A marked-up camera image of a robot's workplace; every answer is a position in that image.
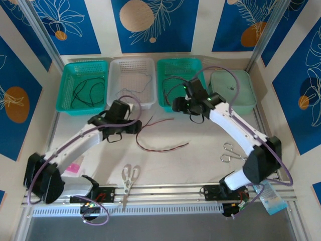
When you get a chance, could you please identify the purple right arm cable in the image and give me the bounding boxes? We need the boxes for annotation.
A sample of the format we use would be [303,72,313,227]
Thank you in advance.
[192,65,294,218]

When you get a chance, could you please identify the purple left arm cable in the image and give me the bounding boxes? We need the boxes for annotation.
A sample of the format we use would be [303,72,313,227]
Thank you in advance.
[27,94,142,226]

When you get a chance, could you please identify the pink sticky note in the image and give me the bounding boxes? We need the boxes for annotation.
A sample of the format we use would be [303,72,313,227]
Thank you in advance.
[66,158,83,176]

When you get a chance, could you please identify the slotted grey cable duct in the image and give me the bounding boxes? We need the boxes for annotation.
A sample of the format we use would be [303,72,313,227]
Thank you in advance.
[32,203,224,218]

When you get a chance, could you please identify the red and black twisted wire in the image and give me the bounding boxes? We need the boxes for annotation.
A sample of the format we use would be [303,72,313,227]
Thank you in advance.
[162,77,187,106]
[167,74,188,97]
[136,118,190,153]

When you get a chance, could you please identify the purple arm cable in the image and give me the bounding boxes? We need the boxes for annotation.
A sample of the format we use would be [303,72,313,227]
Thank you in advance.
[192,65,294,218]
[27,94,142,226]

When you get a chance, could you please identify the blue plastic packet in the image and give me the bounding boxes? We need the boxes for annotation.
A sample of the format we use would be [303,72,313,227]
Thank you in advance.
[252,182,288,215]

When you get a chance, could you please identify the white handled scissors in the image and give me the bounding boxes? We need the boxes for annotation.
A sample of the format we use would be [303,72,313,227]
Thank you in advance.
[121,163,140,211]

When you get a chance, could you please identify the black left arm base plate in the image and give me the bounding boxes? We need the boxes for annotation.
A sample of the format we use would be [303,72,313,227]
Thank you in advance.
[69,185,116,204]

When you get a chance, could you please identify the aluminium frame post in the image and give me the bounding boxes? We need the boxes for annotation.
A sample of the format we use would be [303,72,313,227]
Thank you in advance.
[19,0,65,72]
[247,0,291,72]

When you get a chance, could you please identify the teal plastic basket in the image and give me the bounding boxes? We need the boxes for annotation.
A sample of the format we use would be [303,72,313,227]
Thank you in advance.
[156,59,209,114]
[55,61,110,116]

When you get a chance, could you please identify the metal wire tongs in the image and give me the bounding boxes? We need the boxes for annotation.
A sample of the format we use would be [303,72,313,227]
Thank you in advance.
[220,142,249,163]

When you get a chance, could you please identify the aluminium profile rail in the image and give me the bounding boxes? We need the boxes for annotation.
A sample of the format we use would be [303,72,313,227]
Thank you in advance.
[21,184,298,206]

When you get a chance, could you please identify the clear white plastic basket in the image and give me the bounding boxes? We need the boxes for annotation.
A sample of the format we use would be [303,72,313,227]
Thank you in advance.
[106,58,156,111]

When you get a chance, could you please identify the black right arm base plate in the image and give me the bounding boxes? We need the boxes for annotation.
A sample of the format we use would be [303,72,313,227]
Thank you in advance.
[200,184,250,201]

